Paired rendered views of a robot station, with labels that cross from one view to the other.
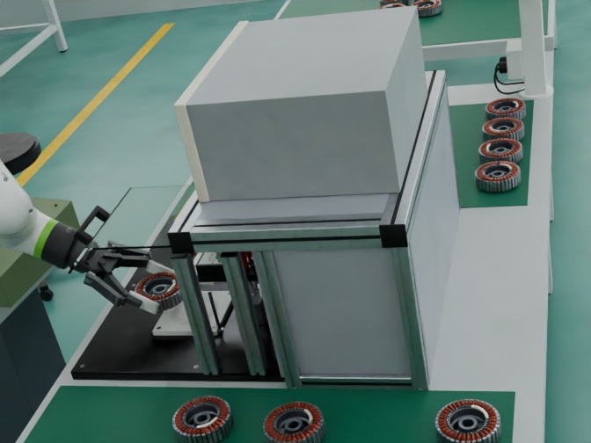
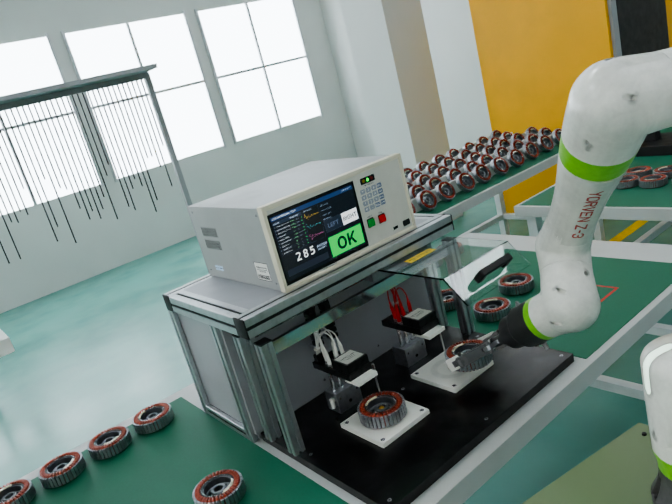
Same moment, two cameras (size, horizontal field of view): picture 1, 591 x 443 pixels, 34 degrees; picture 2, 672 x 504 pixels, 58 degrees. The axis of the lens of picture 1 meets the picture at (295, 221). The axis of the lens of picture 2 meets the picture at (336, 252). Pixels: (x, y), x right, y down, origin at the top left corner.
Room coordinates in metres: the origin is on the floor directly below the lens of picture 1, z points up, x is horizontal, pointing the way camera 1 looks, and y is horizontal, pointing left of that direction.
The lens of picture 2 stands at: (3.06, 0.90, 1.56)
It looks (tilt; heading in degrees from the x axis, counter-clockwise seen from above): 16 degrees down; 216
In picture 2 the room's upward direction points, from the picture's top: 15 degrees counter-clockwise
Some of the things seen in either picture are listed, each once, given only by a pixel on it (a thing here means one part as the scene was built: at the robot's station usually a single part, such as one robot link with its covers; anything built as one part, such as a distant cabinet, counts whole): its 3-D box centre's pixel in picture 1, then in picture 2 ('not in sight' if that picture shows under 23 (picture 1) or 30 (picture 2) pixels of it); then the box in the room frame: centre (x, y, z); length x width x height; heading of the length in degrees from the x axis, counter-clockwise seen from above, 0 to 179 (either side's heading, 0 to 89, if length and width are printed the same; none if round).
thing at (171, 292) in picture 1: (160, 291); (468, 355); (1.84, 0.32, 0.83); 0.11 x 0.11 x 0.04
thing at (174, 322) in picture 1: (195, 312); (451, 369); (1.82, 0.26, 0.78); 0.15 x 0.15 x 0.01; 71
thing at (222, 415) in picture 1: (202, 421); (492, 309); (1.46, 0.25, 0.77); 0.11 x 0.11 x 0.04
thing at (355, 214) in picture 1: (323, 152); (310, 261); (1.83, -0.08, 1.09); 0.68 x 0.44 x 0.05; 161
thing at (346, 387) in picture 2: not in sight; (343, 394); (2.00, 0.04, 0.80); 0.07 x 0.05 x 0.06; 161
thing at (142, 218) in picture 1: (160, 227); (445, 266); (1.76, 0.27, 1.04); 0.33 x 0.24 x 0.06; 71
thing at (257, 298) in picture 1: (255, 303); (409, 350); (1.77, 0.12, 0.80); 0.07 x 0.05 x 0.06; 161
